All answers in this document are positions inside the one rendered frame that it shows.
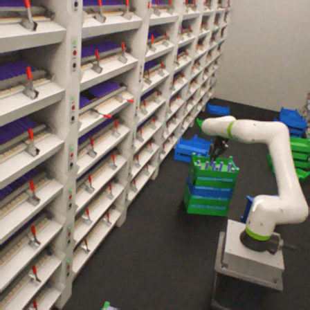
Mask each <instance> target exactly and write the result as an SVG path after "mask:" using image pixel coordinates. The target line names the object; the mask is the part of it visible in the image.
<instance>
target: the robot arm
mask: <svg viewBox="0 0 310 310"><path fill-rule="evenodd" d="M201 127H202V130H203V132H204V133H205V134H206V135H208V136H215V138H216V139H215V142H214V143H213V144H211V143H210V148H209V154H210V162H211V161H212V159H213V162H215V160H216V158H218V157H219V155H220V156H221V155H222V154H223V153H224V152H225V150H226V149H227V148H228V146H227V145H226V143H227V142H228V141H229V139H231V140H234V141H237V142H240V143H246V144H255V143H264V144H266V145H267V147H268V151H269V154H270V156H271V160H272V164H273V168H274V171H275V177H276V182H277V190H278V196H279V197H271V196H266V195H261V196H258V197H255V198H254V200H253V202H252V205H251V207H250V211H249V213H248V219H247V222H246V228H245V229H244V230H243V231H242V232H241V233H240V236H239V240H240V242H241V243H242V244H243V245H245V246H246V247H247V248H249V249H251V250H253V251H257V252H264V251H268V252H269V253H270V254H272V255H274V254H275V253H276V252H277V250H278V249H279V250H281V248H282V246H283V247H285V248H289V249H291V250H295V246H292V245H290V244H286V243H284V242H283V240H282V239H280V236H279V235H275V234H273V230H274V227H275V225H276V224H299V223H302V222H303V221H304V220H305V219H306V218H307V217H308V215H309V207H308V205H307V202H306V201H305V198H304V195H303V193H302V190H301V187H300V184H299V182H298V178H297V175H296V173H295V168H294V164H293V159H292V155H291V148H290V144H289V131H288V129H287V127H286V125H284V124H282V123H280V122H257V121H253V120H235V119H234V118H233V117H232V116H226V117H222V118H209V119H207V120H205V121H204V122H203V124H202V126H201ZM213 145H214V148H213V149H212V146H213ZM217 148H218V150H217V153H215V151H216V149H217ZM221 148H223V149H221ZM214 153H215V156H214ZM213 157H214V158H213Z"/></svg>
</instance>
